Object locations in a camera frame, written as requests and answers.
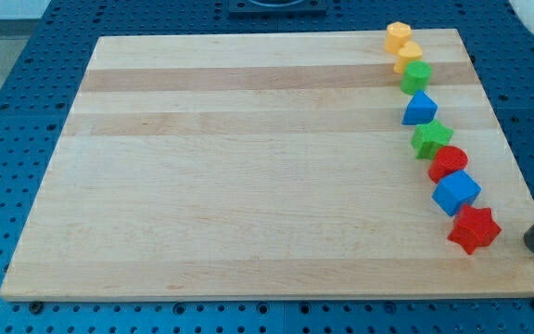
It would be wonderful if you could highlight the red star block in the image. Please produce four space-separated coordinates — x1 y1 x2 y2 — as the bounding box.
447 204 502 255

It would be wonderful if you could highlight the blue cube block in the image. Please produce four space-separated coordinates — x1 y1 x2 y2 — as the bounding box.
431 170 481 216

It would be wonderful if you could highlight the green star block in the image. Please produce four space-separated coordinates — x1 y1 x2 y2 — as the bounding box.
411 120 453 160

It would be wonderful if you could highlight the red cylinder block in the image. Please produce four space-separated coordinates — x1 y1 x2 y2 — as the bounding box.
428 146 468 184

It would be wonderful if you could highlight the blue triangle block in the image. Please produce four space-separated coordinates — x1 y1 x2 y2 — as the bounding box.
401 90 438 125

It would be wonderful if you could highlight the green cylinder block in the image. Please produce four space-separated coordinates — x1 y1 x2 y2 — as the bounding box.
400 60 432 95

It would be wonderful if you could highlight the yellow heart block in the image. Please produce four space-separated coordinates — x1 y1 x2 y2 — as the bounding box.
393 41 424 74

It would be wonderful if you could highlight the yellow hexagon block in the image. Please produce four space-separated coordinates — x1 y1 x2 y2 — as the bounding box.
384 21 412 54

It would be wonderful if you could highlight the light wooden board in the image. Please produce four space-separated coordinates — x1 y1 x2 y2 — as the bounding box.
0 29 534 302

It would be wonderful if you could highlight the dark blue mounting base plate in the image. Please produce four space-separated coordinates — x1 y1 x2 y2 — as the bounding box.
226 0 328 16

